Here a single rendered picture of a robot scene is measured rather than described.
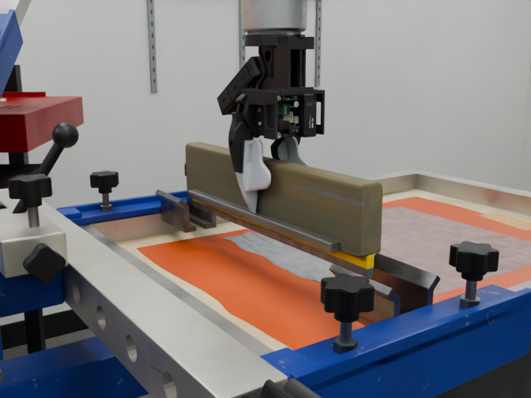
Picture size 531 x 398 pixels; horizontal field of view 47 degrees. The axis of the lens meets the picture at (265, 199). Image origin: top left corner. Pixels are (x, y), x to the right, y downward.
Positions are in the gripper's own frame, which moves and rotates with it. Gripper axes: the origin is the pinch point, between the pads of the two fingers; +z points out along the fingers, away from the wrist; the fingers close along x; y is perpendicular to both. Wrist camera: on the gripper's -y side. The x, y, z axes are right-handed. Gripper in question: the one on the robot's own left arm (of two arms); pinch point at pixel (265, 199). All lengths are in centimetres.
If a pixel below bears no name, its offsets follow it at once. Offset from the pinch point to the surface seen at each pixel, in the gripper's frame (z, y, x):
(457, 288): 10.6, 16.8, 17.4
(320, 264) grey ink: 10.1, 1.1, 8.3
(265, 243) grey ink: 9.8, -10.2, 6.8
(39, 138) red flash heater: 2, -93, -4
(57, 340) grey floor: 105, -195, 21
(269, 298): 10.5, 6.2, -3.8
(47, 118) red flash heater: -2, -101, 0
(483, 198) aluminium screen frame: 9, -8, 57
